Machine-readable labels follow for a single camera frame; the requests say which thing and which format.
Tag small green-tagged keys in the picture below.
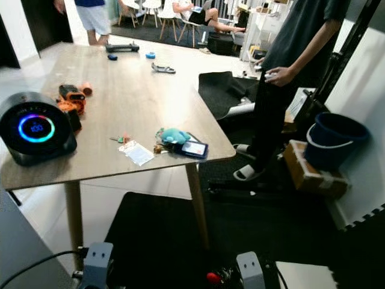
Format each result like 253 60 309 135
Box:
109 133 132 145

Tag orange and black power tool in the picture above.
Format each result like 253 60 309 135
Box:
58 84 93 116

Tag narrow black door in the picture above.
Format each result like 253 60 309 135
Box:
21 0 73 52

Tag clear plastic bag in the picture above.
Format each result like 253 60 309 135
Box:
119 141 156 167

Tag long black bar device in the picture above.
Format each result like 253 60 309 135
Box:
105 43 141 54

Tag person in blue shirt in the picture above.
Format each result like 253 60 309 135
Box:
52 0 125 48

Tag large black floor mat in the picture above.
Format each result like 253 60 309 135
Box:
101 191 385 289

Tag small grey metal tool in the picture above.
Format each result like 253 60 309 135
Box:
151 62 177 75

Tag dark blue card holder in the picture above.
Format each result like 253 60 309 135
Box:
171 139 210 161

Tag white dining chair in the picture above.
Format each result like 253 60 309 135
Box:
158 0 181 34
138 0 161 27

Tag crumpled black mat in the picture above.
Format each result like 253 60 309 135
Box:
198 70 263 120

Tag seated person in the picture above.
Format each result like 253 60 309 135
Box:
171 0 245 34

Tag black bag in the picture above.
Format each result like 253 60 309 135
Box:
207 31 236 57

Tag white slide sandal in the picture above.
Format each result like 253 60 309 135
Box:
234 143 255 155
233 163 263 182

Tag white shelf unit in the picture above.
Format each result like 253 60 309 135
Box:
239 0 290 64

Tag taped cardboard box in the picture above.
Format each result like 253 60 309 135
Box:
282 139 351 201

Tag person in black clothes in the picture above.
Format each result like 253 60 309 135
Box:
232 0 351 182

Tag white flat box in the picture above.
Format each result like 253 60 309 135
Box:
275 260 338 289

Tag dark blue bucket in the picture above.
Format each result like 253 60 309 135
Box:
303 112 371 172

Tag black round glowing-ring appliance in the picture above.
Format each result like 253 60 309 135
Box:
0 92 78 167

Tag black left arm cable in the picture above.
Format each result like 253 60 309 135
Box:
2 249 88 289

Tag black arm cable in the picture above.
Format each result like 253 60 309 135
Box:
2 249 88 289
266 262 288 289

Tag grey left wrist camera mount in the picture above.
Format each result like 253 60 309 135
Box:
84 241 116 289

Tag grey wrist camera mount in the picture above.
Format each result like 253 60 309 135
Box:
84 241 116 289
235 250 267 289

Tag teal plush keychain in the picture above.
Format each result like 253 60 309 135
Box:
154 127 191 146

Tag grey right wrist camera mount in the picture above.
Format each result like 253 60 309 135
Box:
235 250 267 289

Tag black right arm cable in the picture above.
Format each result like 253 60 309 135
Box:
266 262 288 289

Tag black metal post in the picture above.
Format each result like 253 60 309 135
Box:
298 0 383 124

